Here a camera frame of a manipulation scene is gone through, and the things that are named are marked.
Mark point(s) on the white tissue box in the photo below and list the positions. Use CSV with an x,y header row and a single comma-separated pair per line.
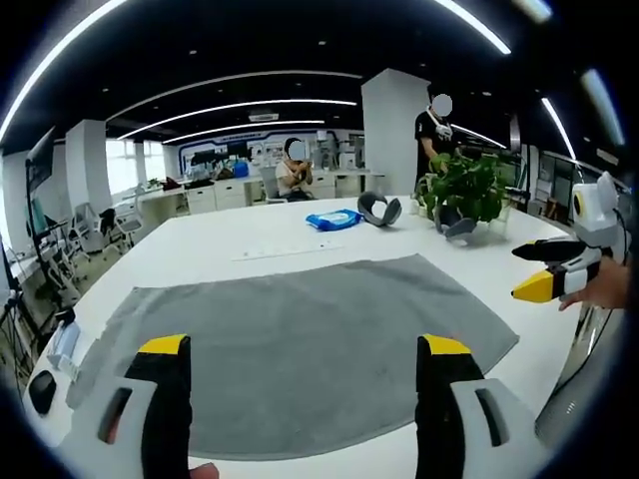
x,y
64,346

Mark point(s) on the grey neck pillow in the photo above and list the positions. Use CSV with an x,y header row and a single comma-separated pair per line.
x,y
379,209

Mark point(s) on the grey curved headrest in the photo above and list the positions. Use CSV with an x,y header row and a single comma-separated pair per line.
x,y
456,227

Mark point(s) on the grey towel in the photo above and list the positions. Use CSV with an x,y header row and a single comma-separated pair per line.
x,y
299,339

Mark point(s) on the green potted plant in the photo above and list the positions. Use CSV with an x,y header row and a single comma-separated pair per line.
x,y
464,187

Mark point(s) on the blue wet wipes packet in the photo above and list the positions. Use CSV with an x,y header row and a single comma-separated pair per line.
x,y
333,218

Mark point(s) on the white office desk row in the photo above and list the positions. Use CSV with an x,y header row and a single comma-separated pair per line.
x,y
224,192

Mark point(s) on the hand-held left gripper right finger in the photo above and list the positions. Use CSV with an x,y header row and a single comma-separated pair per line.
x,y
464,414

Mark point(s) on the black computer mouse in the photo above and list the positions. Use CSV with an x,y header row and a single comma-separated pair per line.
x,y
42,391

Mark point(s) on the white table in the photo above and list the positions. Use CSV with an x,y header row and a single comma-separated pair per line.
x,y
279,234

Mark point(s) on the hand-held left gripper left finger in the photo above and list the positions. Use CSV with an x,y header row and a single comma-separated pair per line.
x,y
125,414

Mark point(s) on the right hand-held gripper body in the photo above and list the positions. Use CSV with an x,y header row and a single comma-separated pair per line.
x,y
596,212

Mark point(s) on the white office chair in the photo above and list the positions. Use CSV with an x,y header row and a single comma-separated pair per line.
x,y
272,187
86,227

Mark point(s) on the person's right hand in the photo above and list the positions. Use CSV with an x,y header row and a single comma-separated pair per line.
x,y
604,287

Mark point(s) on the person's left hand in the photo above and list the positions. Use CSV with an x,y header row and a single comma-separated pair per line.
x,y
202,472

